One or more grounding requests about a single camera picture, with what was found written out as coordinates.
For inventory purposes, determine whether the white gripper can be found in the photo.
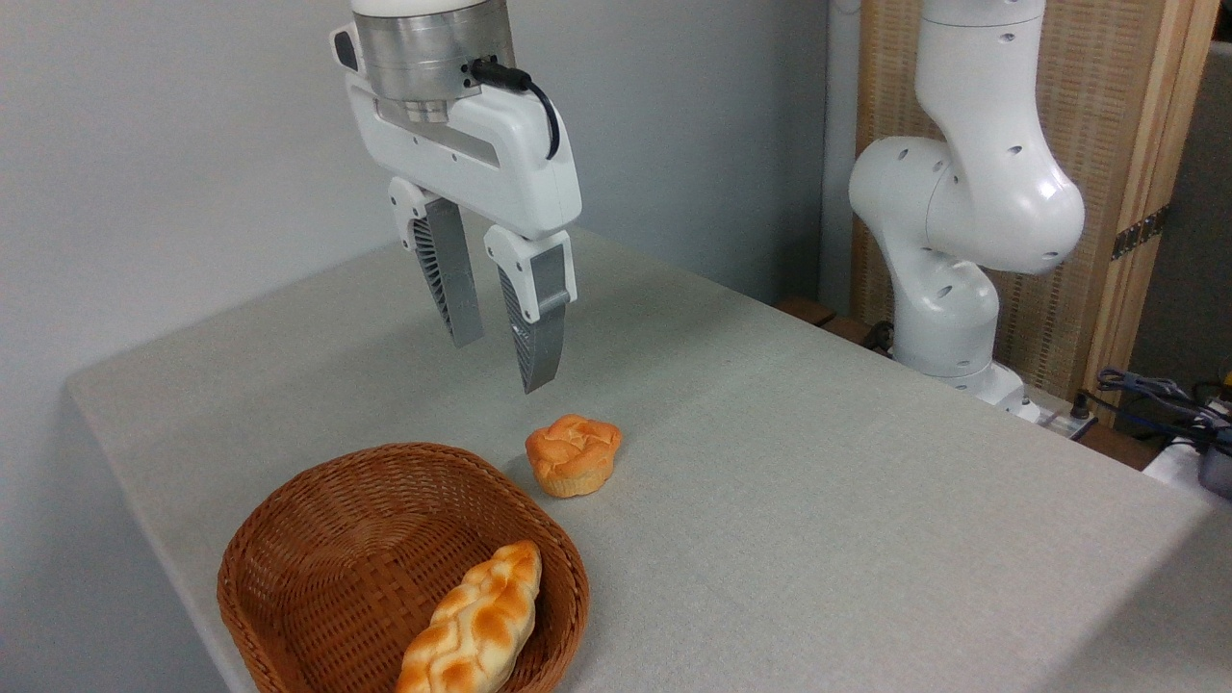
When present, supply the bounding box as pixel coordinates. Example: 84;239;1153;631
330;23;583;395

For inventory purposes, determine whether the long braided bread loaf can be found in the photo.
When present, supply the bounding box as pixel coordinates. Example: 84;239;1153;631
396;539;543;693

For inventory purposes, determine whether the round muffin-shaped bread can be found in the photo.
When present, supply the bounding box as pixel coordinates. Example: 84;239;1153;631
525;414;623;499

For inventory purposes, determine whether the brown woven wicker basket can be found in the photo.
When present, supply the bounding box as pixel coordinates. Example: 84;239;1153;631
217;442;591;693

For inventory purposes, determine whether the grey tablecloth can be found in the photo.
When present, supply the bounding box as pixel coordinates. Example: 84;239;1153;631
65;223;1232;693

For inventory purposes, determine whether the wooden woven folding screen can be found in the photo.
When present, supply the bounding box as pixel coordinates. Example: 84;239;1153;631
855;0;1221;424

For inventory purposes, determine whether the metal screen hinge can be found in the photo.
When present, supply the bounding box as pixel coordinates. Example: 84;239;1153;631
1111;205;1171;262

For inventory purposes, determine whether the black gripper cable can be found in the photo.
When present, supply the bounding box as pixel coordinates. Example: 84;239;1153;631
470;58;561;161

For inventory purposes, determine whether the blue-grey cable bundle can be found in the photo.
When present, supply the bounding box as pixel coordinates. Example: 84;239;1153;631
1095;367;1232;453

